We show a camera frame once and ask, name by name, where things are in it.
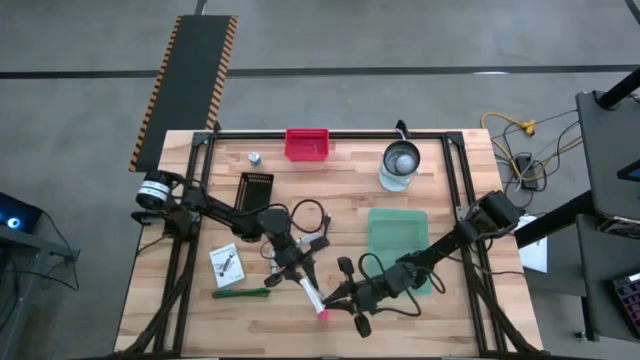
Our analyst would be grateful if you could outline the green cord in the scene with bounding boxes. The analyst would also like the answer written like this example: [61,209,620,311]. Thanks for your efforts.
[211,286,272,300]

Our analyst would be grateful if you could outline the dark grey low desk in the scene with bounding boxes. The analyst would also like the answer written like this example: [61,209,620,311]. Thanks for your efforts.
[574,214,640,344]

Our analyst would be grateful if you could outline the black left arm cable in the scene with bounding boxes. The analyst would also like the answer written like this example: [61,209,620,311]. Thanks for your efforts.
[289,198,329,236]

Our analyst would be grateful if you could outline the black keyboard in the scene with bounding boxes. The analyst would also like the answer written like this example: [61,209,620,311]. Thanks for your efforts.
[612,272,640,337]

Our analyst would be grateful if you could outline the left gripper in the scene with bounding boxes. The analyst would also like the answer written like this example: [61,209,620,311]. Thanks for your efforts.
[264,232,331,295]

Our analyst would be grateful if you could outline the black computer with blue light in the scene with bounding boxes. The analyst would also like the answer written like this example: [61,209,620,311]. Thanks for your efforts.
[0,192,44,234]

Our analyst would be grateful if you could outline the green translucent plastic bin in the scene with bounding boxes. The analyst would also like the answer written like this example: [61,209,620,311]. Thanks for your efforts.
[367,208,434,296]

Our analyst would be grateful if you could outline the white paper sheet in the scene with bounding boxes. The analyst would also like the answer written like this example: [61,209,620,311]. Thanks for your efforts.
[514,214,549,274]

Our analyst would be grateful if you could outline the grey cylindrical container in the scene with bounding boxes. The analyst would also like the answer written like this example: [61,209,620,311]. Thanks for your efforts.
[378,139,422,193]

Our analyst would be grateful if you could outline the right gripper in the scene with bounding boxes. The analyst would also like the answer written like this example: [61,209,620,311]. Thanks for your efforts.
[323,256,389,339]

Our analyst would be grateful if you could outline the grey side table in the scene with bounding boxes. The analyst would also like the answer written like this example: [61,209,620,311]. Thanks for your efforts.
[0,222,81,360]

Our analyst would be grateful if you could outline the black mesh basket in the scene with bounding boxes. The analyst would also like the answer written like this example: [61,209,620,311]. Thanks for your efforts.
[233,171,275,219]

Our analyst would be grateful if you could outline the black power adapter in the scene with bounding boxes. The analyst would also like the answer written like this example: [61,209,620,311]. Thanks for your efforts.
[514,153,540,191]

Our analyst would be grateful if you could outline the yellow floor cable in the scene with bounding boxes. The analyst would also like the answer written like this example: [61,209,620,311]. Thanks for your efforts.
[480,111,537,182]

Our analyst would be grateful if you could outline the black pole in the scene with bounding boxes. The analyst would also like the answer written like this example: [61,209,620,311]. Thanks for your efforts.
[597,67,640,110]

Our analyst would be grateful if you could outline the white ball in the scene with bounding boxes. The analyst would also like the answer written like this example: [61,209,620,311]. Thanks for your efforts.
[394,152,418,175]

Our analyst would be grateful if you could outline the black aluminium table frame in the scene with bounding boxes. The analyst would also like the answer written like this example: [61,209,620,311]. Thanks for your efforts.
[114,128,544,359]

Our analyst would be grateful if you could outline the red plastic bin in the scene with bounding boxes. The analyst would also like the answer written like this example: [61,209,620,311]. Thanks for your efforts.
[284,128,331,162]

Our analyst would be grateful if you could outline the black hazard-striped floor mat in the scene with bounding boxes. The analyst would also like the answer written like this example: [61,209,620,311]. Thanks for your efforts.
[128,14,239,174]

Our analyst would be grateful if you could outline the black tablet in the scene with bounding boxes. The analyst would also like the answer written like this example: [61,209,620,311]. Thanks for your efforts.
[617,159,640,184]

